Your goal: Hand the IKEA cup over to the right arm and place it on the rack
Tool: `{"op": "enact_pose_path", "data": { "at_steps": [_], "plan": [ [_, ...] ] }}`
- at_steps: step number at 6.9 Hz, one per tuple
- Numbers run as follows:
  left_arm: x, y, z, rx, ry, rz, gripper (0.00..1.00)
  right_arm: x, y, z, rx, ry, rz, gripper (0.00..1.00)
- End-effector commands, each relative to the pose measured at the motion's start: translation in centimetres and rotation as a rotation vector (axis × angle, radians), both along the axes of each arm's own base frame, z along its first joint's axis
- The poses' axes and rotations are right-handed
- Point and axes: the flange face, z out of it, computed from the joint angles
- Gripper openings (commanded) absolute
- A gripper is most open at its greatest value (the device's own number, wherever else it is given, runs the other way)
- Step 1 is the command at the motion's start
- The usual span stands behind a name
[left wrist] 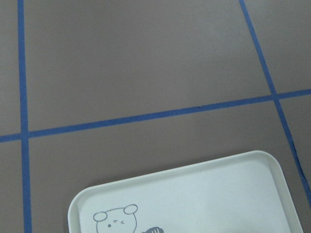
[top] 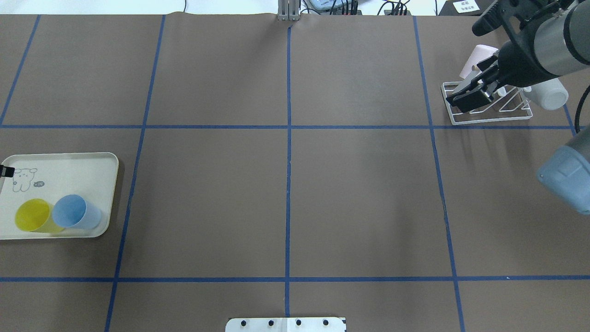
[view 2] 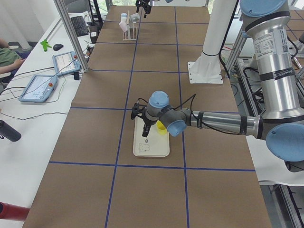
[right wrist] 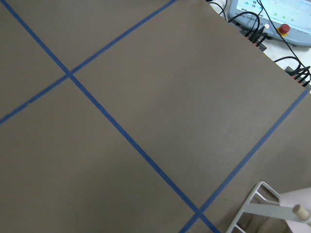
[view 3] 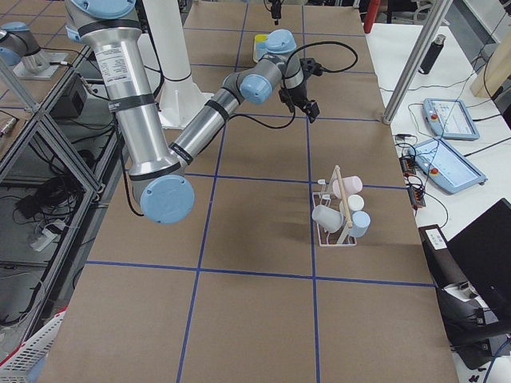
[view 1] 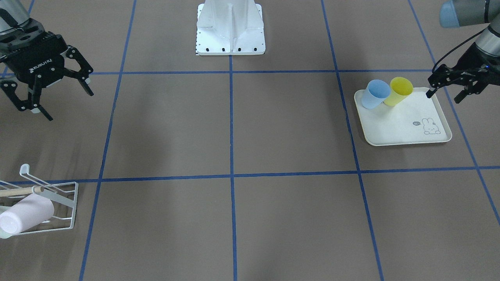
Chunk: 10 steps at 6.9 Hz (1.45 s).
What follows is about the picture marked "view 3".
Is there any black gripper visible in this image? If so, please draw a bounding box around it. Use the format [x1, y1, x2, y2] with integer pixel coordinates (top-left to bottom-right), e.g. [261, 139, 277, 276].
[279, 85, 320, 122]

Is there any yellow plastic cup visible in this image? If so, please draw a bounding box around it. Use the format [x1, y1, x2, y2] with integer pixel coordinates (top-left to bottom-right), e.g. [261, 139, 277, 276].
[254, 34, 267, 45]

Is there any pink plastic cup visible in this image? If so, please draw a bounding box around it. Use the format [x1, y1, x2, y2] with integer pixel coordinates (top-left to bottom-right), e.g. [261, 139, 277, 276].
[332, 176, 363, 199]

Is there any cream white plastic cup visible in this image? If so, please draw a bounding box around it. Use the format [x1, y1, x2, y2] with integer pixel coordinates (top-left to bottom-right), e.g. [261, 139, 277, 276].
[339, 194, 365, 215]

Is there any grey plastic cup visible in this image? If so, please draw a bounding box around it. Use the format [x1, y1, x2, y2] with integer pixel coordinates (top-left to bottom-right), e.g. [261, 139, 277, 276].
[311, 204, 344, 233]

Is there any light blue plastic cup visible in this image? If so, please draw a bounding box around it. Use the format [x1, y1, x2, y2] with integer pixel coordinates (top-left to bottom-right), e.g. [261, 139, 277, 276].
[348, 211, 371, 238]

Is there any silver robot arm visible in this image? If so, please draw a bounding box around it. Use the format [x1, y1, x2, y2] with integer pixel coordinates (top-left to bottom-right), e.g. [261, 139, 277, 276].
[263, 0, 283, 26]
[65, 1, 319, 224]

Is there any cream plastic tray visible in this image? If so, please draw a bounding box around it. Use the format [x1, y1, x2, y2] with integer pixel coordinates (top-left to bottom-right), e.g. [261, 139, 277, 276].
[252, 34, 267, 63]

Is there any red cylinder object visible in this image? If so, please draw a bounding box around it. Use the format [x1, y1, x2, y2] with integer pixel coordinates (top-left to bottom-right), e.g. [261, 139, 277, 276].
[363, 0, 381, 34]

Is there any small black relay board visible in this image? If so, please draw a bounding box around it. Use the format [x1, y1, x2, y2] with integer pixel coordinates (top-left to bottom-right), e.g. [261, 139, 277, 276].
[399, 156, 417, 176]

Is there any black water bottle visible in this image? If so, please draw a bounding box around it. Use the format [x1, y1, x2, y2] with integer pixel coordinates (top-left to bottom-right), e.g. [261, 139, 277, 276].
[418, 34, 446, 75]

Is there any near blue teach pendant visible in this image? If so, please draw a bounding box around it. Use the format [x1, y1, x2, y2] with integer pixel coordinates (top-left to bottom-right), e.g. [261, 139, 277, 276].
[408, 136, 487, 194]

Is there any blue teach pendant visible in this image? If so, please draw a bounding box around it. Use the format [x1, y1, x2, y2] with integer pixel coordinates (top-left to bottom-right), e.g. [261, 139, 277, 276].
[408, 136, 487, 194]
[423, 98, 480, 141]

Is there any far blue teach pendant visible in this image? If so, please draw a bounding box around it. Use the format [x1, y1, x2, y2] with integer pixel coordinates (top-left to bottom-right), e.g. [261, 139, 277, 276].
[423, 98, 480, 141]

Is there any black laptop computer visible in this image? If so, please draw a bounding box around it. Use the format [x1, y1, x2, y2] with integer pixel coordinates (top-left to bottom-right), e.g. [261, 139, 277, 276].
[447, 198, 510, 319]

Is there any white wire cup rack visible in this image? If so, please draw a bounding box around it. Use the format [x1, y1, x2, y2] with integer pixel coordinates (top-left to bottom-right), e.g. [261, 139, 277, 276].
[311, 165, 362, 247]

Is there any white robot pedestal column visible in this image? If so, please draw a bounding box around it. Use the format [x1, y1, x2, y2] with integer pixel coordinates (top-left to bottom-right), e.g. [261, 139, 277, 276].
[143, 0, 212, 129]

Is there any aluminium frame post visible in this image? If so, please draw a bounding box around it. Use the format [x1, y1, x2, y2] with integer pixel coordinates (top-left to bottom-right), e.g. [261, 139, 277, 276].
[382, 0, 453, 125]

